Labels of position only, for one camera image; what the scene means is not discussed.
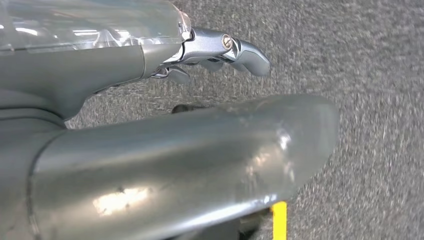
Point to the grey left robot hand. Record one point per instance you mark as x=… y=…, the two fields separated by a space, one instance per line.
x=165 y=165

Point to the black robot body part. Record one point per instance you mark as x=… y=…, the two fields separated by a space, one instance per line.
x=255 y=225

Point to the yellow floor tape line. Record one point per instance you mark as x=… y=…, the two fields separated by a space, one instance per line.
x=279 y=222

